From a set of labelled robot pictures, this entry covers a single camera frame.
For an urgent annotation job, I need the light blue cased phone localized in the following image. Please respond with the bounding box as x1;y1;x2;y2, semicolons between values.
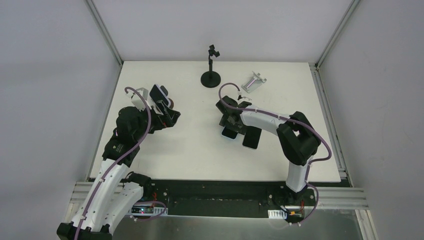
221;127;238;140

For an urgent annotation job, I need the black phone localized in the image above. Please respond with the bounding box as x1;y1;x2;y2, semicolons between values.
242;126;262;150

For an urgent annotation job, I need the black gooseneck phone stand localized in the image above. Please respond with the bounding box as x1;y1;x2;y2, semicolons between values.
200;44;221;88

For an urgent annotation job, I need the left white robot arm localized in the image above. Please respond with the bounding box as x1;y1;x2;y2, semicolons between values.
56;100;181;240

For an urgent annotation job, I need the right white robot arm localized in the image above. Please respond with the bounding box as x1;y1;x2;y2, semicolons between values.
216;95;322;205

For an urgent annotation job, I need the round wooden base stand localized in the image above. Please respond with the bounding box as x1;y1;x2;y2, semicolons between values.
160;85;175;109

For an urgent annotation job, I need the lilac cased phone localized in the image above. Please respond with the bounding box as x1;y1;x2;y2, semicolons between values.
149;84;169;110

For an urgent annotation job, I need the silver metal phone stand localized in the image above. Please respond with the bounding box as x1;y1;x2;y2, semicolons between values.
241;71;267;93

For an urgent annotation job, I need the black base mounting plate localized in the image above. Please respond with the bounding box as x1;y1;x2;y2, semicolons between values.
119;179;352;219

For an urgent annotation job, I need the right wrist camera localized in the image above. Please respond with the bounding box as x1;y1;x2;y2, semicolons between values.
237;94;252;101

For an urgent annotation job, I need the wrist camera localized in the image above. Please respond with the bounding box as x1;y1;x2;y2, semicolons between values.
126;87;151;111
237;94;252;101

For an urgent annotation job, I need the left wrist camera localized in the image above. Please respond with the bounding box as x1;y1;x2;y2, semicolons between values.
126;87;151;111

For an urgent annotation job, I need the left white cable duct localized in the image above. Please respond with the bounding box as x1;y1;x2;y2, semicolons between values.
126;204;169;217

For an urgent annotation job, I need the white cable duct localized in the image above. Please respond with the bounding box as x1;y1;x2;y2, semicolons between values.
126;204;169;217
267;209;288;220

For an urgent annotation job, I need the right white cable duct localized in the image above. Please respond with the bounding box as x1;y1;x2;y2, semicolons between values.
267;209;288;220

